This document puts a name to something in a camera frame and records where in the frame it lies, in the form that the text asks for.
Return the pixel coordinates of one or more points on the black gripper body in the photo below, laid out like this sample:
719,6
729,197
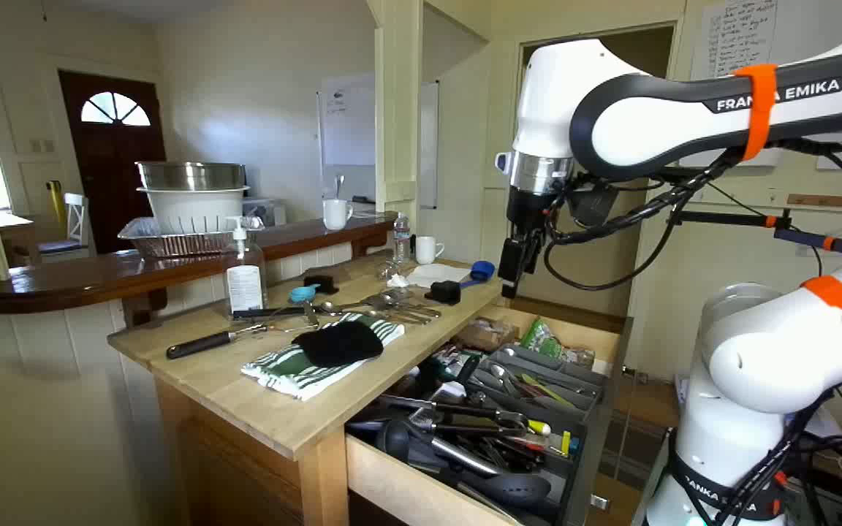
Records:
526,218

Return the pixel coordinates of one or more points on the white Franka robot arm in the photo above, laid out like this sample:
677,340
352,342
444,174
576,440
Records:
636,127

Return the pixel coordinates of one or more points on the small blue round object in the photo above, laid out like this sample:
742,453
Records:
479,269

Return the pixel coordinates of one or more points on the small black box object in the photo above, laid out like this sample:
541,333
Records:
444,292

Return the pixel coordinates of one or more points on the green packet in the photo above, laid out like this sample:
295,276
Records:
541,338

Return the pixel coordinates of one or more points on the white mug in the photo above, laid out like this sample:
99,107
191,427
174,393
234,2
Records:
333,215
424,250

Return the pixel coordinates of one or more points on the clear plastic water bottle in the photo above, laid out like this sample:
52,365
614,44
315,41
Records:
400,250

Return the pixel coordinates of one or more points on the grey cutlery tray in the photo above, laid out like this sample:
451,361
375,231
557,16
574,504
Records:
546,384

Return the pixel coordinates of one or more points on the metal utensils pile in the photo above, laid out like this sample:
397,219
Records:
380,311

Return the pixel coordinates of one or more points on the black cloth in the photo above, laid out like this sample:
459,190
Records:
339,342

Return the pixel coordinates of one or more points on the small teal object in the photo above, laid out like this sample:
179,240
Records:
301,292

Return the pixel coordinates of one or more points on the open wooden drawer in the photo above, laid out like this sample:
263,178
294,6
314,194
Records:
409,485

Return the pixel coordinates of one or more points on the green white folded towel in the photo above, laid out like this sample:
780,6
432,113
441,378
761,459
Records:
277,376

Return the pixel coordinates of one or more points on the clear pump sanitizer bottle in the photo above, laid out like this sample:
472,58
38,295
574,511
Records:
244,282

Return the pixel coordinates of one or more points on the handwritten paper sheet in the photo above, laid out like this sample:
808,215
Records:
735,37

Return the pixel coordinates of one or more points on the light wooden kitchen island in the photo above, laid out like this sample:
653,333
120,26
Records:
247,390

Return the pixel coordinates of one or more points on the white dish rack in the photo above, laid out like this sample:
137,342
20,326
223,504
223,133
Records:
191,208

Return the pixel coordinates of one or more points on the steel mixing bowl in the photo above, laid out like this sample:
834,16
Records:
191,177

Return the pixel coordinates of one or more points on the dark red front door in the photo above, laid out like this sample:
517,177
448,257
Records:
115,177

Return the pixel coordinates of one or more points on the dark wooden bar counter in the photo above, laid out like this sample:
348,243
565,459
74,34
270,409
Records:
99,272

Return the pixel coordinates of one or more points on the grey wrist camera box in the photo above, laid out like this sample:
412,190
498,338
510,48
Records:
593,205

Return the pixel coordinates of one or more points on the white wall whiteboard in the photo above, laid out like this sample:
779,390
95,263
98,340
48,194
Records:
345,120

